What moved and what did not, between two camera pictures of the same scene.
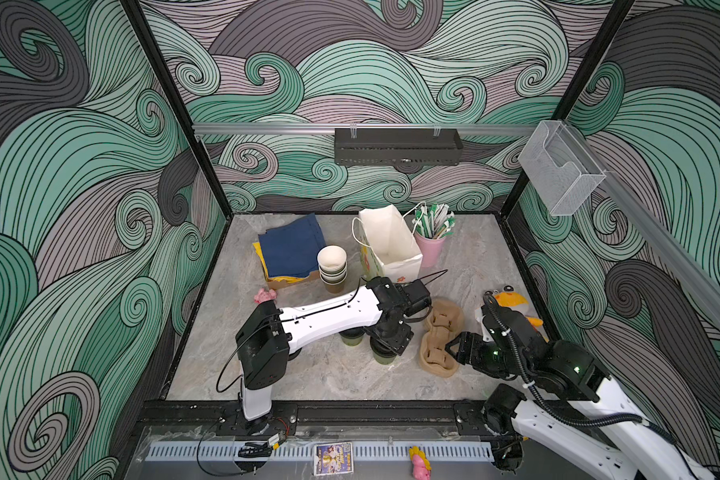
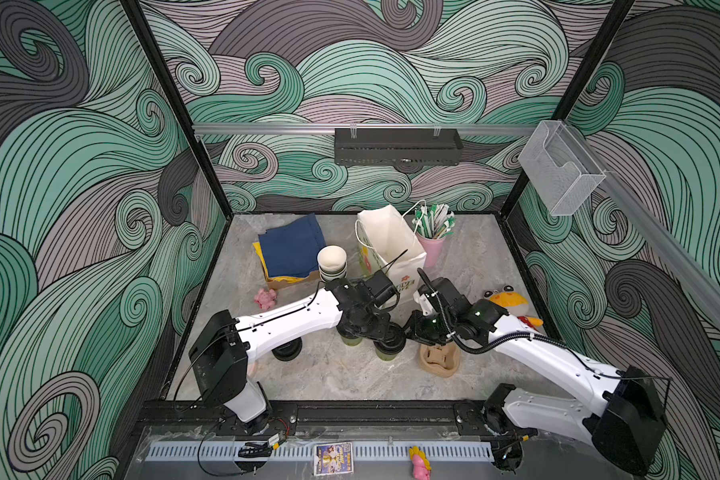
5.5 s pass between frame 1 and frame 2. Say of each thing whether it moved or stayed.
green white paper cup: stayed
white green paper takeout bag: stayed
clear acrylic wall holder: stayed
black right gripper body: moved
